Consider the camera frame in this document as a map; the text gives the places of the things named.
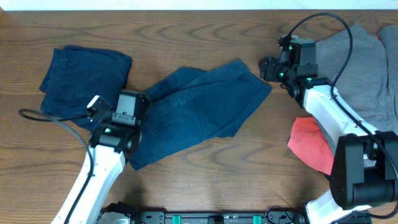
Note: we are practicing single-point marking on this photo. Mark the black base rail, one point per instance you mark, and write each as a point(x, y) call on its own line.
point(119, 213)

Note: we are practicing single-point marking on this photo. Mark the folded dark blue garment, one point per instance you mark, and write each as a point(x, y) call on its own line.
point(77, 74)

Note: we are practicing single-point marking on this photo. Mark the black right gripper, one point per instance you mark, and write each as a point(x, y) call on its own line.
point(267, 71)

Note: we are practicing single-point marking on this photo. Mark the grey garment at edge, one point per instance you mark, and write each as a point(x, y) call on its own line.
point(388, 37)

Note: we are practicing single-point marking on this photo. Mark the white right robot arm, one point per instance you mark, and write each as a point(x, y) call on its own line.
point(364, 170)

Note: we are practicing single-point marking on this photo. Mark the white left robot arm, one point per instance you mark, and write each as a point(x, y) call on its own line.
point(110, 144)

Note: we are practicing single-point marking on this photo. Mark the dark blue shorts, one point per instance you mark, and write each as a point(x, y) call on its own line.
point(191, 106)

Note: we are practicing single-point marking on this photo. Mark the grey shorts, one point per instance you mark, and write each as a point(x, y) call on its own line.
point(364, 82)

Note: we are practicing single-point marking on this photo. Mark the red cloth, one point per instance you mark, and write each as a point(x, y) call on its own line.
point(310, 146)

